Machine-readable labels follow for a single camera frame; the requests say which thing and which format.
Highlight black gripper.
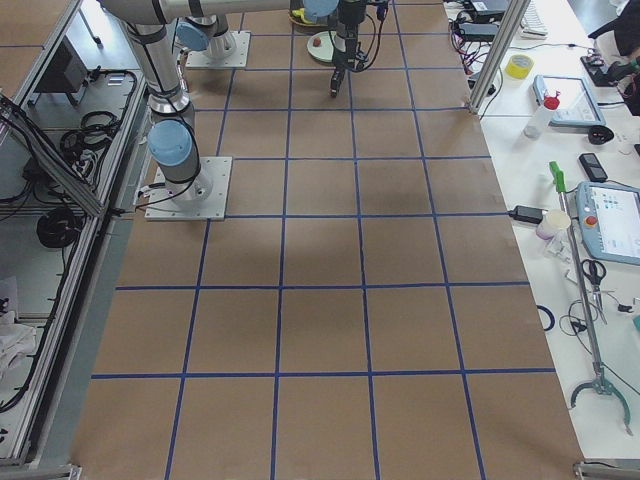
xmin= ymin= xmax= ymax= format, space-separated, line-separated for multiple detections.
xmin=329 ymin=66 xmax=347 ymax=98

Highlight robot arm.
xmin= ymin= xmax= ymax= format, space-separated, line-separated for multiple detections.
xmin=100 ymin=1 xmax=289 ymax=217
xmin=176 ymin=1 xmax=370 ymax=98

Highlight light green plate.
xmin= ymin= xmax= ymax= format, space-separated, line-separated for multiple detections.
xmin=307 ymin=31 xmax=334 ymax=64

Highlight wicker basket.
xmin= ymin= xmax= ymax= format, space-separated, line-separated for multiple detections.
xmin=288 ymin=8 xmax=319 ymax=26

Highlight yellow banana bunch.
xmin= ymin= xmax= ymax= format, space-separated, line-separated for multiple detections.
xmin=291 ymin=8 xmax=306 ymax=22

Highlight yellow tape roll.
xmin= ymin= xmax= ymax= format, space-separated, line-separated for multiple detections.
xmin=505 ymin=54 xmax=534 ymax=80

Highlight clear squeeze bottle red cap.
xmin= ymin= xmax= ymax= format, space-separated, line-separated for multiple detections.
xmin=523 ymin=92 xmax=560 ymax=139

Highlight black power adapter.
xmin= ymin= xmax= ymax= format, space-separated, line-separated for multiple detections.
xmin=508 ymin=205 xmax=547 ymax=225

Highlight teach pendant far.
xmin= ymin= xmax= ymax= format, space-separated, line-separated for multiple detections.
xmin=532 ymin=75 xmax=606 ymax=128

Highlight teach pendant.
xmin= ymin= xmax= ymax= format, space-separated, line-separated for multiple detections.
xmin=575 ymin=181 xmax=639 ymax=266
xmin=532 ymin=75 xmax=606 ymax=128

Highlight white paper cup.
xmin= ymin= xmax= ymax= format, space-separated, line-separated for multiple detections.
xmin=535 ymin=209 xmax=571 ymax=240

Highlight teach pendant near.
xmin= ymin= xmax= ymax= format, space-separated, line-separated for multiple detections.
xmin=575 ymin=181 xmax=639 ymax=266

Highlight black scissors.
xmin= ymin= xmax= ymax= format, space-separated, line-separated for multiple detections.
xmin=581 ymin=259 xmax=607 ymax=323

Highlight reacher grabber tool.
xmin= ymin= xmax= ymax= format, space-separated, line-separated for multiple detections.
xmin=549 ymin=161 xmax=633 ymax=436

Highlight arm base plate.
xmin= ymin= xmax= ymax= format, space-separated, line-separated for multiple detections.
xmin=144 ymin=157 xmax=233 ymax=221
xmin=185 ymin=31 xmax=251 ymax=70

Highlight aluminium frame post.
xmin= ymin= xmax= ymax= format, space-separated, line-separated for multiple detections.
xmin=468 ymin=0 xmax=530 ymax=114

